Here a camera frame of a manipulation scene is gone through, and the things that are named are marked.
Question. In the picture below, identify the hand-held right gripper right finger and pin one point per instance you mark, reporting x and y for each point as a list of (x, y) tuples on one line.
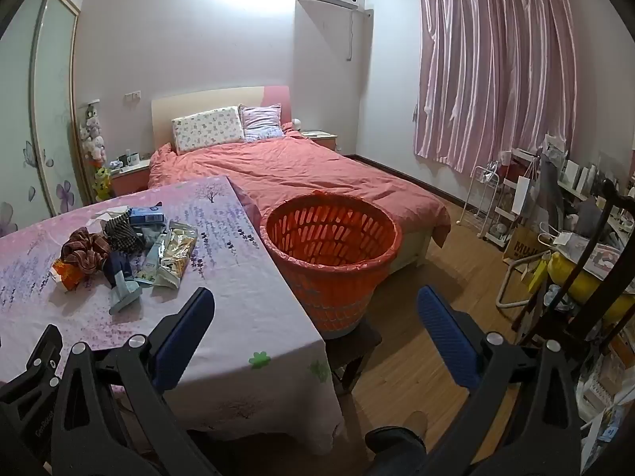
[(446, 332)]

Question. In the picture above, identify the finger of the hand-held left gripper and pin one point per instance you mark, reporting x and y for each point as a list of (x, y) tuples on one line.
[(47, 357)]

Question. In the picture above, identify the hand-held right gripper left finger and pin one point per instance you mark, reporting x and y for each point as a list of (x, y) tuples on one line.
[(186, 337)]

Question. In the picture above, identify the light blue packet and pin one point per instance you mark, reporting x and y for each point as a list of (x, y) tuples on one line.
[(124, 297)]

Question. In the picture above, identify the white green packet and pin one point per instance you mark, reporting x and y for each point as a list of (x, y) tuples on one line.
[(151, 265)]

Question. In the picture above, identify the orange packet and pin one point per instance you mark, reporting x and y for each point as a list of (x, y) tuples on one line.
[(64, 275)]

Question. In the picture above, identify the dark blue packet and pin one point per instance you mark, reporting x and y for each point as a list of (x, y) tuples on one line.
[(116, 267)]

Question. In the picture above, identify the orange plastic lattice basket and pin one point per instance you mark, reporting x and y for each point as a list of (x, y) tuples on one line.
[(342, 315)]

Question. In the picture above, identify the black white checked cloth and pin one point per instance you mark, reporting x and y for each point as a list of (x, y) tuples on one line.
[(121, 233)]

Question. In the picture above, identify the blue box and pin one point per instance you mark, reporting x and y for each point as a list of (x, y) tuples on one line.
[(146, 216)]

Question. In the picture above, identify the pink purple floral tablecloth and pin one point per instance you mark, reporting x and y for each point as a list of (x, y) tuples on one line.
[(238, 277)]

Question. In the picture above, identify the brown striped scrunchie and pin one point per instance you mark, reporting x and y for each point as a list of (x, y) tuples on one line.
[(82, 253)]

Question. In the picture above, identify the brown paper bag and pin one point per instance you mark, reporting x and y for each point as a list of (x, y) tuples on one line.
[(521, 248)]

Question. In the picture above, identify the white shelf cart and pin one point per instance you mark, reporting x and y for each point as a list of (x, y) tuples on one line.
[(503, 213)]

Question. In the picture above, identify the white tissue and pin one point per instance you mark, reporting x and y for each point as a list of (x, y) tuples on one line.
[(111, 213)]

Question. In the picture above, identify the yellow bag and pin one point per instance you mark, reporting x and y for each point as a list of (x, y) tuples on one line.
[(590, 277)]

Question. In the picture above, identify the white paper bag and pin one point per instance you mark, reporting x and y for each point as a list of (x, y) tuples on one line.
[(523, 196)]

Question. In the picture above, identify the pink nightstand with mugs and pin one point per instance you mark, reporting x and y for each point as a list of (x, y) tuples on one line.
[(129, 181)]

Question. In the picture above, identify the green plush toy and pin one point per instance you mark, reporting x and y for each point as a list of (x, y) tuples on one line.
[(102, 183)]

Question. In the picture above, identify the grey garment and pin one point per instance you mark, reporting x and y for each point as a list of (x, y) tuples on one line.
[(550, 183)]

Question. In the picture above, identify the white mug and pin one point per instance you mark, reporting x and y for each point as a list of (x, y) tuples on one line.
[(133, 158)]

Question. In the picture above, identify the dark wooden chair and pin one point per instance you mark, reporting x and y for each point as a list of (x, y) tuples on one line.
[(603, 218)]

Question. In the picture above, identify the white floral pillow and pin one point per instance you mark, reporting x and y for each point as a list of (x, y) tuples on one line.
[(208, 129)]

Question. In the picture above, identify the pink striped pillow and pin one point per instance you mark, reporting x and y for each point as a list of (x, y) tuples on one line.
[(260, 119)]

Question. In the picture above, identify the bed with cream pink headboard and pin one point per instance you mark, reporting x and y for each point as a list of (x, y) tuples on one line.
[(213, 101)]

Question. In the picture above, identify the wardrobe with flower sliding doors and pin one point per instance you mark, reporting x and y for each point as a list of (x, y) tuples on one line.
[(49, 109)]

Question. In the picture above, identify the pink satin curtain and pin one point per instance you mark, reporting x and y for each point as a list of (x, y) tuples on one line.
[(496, 69)]

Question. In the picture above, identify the white tube frame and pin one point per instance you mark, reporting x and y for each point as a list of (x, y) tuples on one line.
[(502, 282)]

